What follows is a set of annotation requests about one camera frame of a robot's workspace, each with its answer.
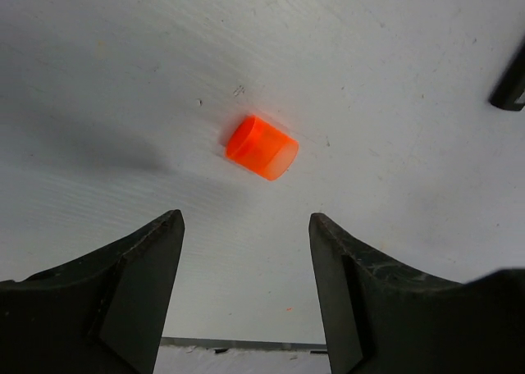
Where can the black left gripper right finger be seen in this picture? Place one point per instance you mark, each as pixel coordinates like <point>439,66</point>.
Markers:
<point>382,316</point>

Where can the black highlighter green cap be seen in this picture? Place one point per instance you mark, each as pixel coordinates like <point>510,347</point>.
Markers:
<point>508,94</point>

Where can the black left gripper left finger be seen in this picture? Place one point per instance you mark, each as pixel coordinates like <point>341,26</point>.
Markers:
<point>103,312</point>

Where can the orange translucent cap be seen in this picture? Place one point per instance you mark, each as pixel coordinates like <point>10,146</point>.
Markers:
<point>261,148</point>

